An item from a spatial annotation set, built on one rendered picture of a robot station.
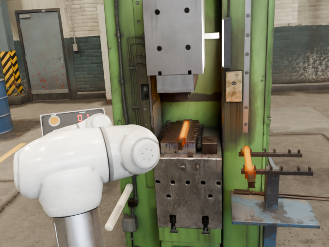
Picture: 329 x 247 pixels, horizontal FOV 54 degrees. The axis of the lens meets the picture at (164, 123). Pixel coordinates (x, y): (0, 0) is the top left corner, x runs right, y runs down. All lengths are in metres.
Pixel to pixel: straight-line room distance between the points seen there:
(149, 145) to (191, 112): 1.58
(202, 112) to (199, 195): 0.64
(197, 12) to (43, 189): 1.24
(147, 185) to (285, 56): 6.29
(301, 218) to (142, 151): 1.17
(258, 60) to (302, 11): 6.22
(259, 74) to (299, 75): 6.29
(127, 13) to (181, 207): 1.14
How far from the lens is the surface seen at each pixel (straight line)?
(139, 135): 0.71
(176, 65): 1.73
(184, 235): 2.05
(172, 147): 1.84
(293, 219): 1.72
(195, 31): 1.71
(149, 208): 2.21
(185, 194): 1.89
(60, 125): 1.81
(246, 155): 1.67
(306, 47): 8.13
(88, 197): 0.72
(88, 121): 1.26
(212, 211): 1.94
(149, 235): 2.34
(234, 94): 1.87
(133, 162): 0.70
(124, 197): 2.01
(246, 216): 1.69
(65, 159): 0.70
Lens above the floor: 1.62
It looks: 17 degrees down
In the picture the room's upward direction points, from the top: 3 degrees counter-clockwise
